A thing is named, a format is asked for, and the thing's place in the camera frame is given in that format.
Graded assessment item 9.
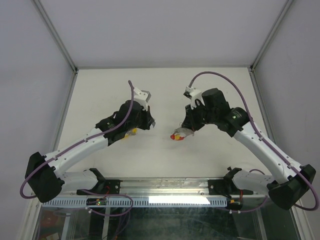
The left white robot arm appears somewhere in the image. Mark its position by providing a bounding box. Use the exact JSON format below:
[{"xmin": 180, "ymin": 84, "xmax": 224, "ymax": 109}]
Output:
[{"xmin": 25, "ymin": 99, "xmax": 155, "ymax": 203}]

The red handled metal keyring holder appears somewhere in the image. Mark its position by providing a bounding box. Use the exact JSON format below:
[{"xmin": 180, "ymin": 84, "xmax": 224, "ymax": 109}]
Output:
[{"xmin": 170, "ymin": 127, "xmax": 195, "ymax": 141}]

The slotted cable duct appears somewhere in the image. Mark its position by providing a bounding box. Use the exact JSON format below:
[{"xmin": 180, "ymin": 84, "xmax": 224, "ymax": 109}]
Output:
[{"xmin": 43, "ymin": 195, "xmax": 228, "ymax": 208}]

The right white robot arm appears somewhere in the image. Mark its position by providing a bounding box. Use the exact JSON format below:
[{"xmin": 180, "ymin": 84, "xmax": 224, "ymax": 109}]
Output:
[{"xmin": 181, "ymin": 87, "xmax": 316, "ymax": 210}]

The left aluminium frame post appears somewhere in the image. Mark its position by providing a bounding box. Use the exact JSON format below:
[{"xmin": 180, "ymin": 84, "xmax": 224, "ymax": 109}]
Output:
[{"xmin": 31, "ymin": 0, "xmax": 78, "ymax": 73}]

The aluminium front rail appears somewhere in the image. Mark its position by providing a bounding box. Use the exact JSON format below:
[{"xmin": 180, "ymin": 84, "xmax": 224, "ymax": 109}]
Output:
[{"xmin": 32, "ymin": 174, "xmax": 254, "ymax": 203}]

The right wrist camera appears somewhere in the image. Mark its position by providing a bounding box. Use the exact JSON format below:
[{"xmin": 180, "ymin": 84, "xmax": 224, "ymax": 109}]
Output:
[{"xmin": 183, "ymin": 86, "xmax": 202, "ymax": 110}]

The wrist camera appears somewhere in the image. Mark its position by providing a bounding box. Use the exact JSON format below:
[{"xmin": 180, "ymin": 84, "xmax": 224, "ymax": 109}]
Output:
[
  {"xmin": 183, "ymin": 86, "xmax": 202, "ymax": 110},
  {"xmin": 133, "ymin": 87, "xmax": 151, "ymax": 111}
]

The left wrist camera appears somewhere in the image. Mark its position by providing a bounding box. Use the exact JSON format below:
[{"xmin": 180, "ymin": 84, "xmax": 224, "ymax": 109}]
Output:
[{"xmin": 133, "ymin": 87, "xmax": 151, "ymax": 111}]

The right aluminium frame post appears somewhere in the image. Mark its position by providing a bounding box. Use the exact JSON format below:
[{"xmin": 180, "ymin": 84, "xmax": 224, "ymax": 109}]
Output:
[{"xmin": 250, "ymin": 0, "xmax": 295, "ymax": 72}]

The aluminium frame post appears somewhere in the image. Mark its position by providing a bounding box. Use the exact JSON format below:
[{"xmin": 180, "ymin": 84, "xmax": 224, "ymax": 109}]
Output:
[
  {"xmin": 31, "ymin": 0, "xmax": 78, "ymax": 73},
  {"xmin": 250, "ymin": 0, "xmax": 295, "ymax": 72}
]

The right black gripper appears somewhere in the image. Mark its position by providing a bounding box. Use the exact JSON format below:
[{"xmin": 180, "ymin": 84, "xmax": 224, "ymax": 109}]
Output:
[{"xmin": 181, "ymin": 101, "xmax": 217, "ymax": 132}]

